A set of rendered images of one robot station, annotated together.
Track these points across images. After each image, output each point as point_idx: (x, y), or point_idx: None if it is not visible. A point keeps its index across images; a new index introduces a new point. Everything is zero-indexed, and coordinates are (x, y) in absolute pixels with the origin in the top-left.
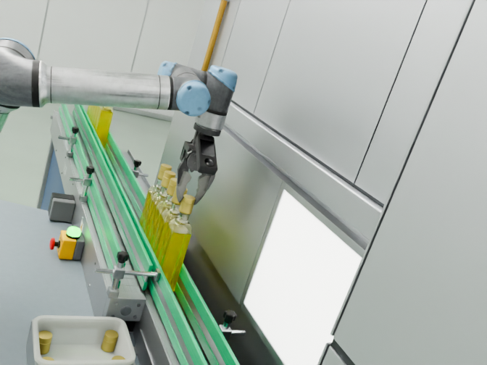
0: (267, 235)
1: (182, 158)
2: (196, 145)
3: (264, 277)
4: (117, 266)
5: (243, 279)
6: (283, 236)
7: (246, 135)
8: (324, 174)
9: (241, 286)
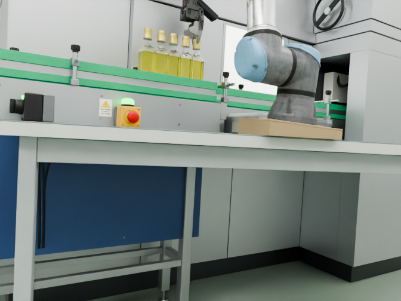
0: (224, 48)
1: (191, 15)
2: (203, 5)
3: (230, 68)
4: (227, 80)
5: (218, 76)
6: (234, 45)
7: (177, 3)
8: (244, 13)
9: (218, 80)
